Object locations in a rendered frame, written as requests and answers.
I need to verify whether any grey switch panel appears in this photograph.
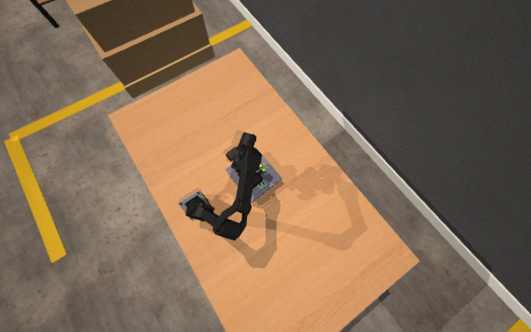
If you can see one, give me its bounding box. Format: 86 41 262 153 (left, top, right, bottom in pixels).
226 155 282 203

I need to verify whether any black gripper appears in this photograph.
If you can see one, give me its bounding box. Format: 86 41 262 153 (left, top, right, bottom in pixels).
226 147 263 189

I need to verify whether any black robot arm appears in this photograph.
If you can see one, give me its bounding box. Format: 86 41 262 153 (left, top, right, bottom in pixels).
185 132 262 241

